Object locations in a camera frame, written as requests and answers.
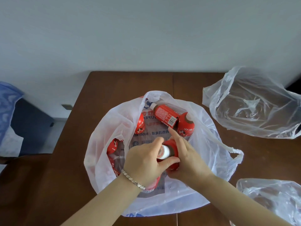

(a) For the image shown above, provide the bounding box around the small clear plastic bag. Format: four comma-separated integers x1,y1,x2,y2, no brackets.
229,178,301,226

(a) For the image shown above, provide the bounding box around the red white-capped drink bottle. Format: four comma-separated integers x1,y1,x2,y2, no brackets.
156,139,180,171

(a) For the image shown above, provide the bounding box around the large clear plastic bag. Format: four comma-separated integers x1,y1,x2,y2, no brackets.
202,66,301,140

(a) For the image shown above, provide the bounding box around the silver chain bracelet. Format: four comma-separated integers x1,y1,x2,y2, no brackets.
121,169,146,190

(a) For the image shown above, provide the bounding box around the person's right forearm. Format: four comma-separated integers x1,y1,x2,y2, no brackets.
188,174,292,226

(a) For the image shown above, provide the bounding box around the dark blue cabinet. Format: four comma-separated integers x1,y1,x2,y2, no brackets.
11,98,55,156

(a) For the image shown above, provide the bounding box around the white printed plastic bag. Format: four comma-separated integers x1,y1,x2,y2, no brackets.
83,90,244,218

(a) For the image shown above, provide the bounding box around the person's left forearm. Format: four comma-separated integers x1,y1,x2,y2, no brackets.
61,173,146,226

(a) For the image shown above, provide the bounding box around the person's left hand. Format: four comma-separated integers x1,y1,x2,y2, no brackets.
122,137,180,188

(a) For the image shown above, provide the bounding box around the cluster of red bottles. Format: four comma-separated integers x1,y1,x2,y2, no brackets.
106,102,195,193

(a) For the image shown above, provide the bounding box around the blue patterned cloth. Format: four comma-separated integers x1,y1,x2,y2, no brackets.
0,81,24,146

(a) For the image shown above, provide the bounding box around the person's right hand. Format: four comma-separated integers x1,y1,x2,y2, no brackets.
166,127,213,186

